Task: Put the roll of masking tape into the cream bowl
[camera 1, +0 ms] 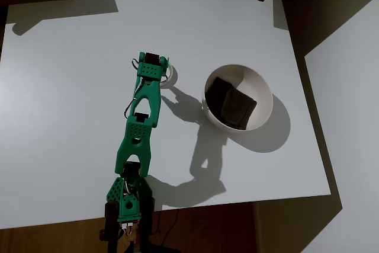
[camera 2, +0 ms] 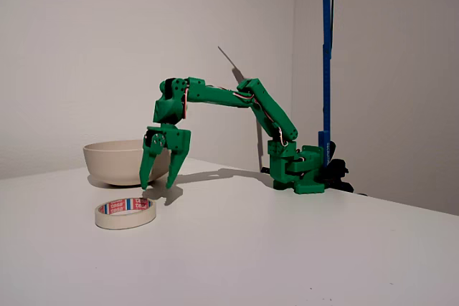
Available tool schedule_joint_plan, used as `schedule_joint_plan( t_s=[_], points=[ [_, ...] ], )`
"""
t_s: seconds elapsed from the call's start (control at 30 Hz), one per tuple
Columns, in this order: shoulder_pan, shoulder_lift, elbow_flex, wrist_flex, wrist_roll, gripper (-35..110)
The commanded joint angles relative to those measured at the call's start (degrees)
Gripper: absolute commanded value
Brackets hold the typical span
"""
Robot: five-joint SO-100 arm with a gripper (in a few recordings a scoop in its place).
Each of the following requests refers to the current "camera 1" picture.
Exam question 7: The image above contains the beige round bowl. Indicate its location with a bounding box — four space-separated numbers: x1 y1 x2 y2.
201 63 274 132

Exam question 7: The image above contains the small white cup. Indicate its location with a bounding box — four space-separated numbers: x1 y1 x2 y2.
161 62 179 89

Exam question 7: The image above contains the dark folded cloth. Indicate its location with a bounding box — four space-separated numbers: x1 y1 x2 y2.
205 76 258 130

